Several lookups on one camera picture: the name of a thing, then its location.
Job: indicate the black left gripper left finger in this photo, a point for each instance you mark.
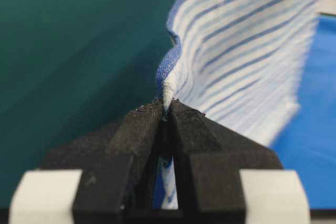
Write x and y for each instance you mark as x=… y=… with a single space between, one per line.
x=97 y=178

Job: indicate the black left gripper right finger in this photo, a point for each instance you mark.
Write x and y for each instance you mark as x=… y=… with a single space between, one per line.
x=224 y=177

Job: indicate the blue white striped towel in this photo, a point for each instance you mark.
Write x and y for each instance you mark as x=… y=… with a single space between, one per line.
x=239 y=62

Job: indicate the blue table cloth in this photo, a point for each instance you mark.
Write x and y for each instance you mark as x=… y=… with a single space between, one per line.
x=307 y=144

